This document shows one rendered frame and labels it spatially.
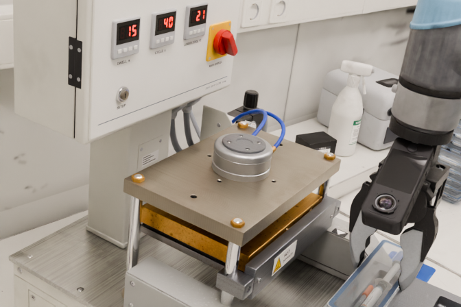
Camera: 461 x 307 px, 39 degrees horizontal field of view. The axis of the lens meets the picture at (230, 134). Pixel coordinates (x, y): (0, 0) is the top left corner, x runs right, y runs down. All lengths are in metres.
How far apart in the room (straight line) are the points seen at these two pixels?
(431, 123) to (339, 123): 0.98
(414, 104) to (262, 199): 0.22
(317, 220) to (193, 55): 0.29
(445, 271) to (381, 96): 0.53
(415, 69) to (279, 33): 1.04
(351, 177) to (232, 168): 0.83
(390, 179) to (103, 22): 0.37
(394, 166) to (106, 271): 0.45
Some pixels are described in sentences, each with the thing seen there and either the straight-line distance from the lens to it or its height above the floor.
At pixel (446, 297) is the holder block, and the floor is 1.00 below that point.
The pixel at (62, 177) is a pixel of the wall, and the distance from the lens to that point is 1.40.
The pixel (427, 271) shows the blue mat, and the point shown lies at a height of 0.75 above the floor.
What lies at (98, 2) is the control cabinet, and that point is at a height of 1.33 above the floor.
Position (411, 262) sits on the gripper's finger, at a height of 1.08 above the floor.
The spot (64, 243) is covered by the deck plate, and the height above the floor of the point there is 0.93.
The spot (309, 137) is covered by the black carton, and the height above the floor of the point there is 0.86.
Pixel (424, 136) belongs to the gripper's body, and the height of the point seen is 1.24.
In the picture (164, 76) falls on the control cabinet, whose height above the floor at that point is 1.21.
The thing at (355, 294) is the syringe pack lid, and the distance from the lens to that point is 0.81.
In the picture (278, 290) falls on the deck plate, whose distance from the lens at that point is 0.97.
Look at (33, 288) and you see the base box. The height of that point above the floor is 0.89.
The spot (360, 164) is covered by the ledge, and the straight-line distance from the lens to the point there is 1.72.
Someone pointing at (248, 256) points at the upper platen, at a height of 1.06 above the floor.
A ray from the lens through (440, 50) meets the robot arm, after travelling 0.71.
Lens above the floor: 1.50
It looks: 24 degrees down
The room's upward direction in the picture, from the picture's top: 7 degrees clockwise
